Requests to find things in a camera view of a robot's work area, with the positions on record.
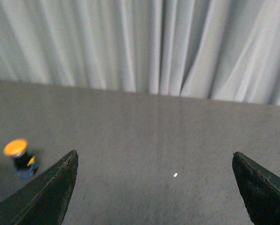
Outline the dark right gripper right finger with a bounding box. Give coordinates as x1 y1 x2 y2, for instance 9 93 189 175
232 152 280 225

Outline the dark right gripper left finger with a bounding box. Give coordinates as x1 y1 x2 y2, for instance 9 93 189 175
0 150 78 225

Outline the yellow push button switch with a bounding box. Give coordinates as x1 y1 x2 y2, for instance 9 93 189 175
3 138 38 179

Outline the white pleated curtain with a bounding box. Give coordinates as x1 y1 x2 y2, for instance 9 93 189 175
0 0 280 105

